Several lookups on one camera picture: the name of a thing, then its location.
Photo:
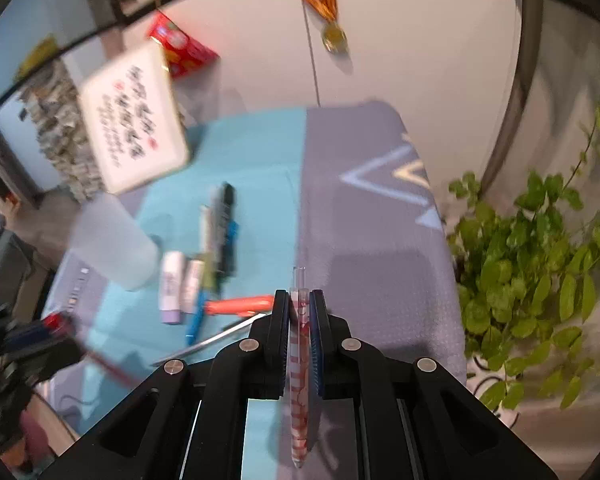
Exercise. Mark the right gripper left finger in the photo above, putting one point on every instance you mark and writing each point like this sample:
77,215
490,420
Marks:
186,421

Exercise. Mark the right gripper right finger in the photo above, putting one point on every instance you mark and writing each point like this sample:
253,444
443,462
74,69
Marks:
412,420

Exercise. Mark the red capped pen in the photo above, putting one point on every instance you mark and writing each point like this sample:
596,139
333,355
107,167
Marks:
80,344

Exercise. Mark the dark metal pen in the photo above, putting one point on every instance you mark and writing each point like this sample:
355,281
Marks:
201,345

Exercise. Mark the orange utility knife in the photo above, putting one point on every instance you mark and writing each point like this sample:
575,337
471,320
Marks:
245,306

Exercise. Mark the white pink eraser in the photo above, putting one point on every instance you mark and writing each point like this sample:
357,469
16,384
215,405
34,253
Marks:
190,285

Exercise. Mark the translucent plastic pen cup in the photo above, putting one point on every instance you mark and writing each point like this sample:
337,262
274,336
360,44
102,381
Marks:
107,238

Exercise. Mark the white purple correction tape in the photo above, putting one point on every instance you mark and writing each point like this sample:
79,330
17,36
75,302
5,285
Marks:
170,285

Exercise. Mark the black pen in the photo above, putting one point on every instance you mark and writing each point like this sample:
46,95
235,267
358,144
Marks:
225,230

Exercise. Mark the green white pen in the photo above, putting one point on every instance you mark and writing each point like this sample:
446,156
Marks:
207,242

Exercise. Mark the red patterned clear pen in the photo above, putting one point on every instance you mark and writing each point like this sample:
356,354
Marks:
299,360

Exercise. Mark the blue pen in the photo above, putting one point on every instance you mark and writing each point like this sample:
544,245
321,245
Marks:
198,316

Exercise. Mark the green potted plant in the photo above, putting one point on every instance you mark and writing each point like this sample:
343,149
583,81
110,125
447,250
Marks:
526,284

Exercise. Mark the white clear pen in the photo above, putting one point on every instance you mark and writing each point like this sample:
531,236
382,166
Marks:
213,201

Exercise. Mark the tall paper stack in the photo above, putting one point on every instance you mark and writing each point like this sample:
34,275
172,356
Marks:
51,101

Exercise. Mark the framed calligraphy sign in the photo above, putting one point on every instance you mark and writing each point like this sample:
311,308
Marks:
132,119

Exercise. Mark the red hanging ornament bag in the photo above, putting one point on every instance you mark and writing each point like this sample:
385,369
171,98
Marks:
184,54

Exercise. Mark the gold medal with ribbon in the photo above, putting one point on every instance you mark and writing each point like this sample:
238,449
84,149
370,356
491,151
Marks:
333,36

